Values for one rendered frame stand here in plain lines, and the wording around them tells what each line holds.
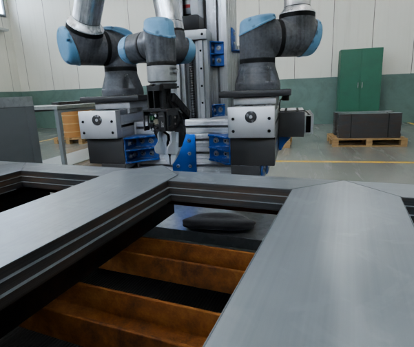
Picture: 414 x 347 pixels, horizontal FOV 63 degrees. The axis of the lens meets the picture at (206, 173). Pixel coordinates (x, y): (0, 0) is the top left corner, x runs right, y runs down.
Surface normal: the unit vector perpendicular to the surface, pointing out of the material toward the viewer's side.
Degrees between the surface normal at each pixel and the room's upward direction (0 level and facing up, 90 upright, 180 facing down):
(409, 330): 0
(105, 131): 90
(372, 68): 90
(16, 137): 90
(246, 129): 90
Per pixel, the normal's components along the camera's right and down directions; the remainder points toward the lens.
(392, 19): -0.24, 0.24
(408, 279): -0.04, -0.97
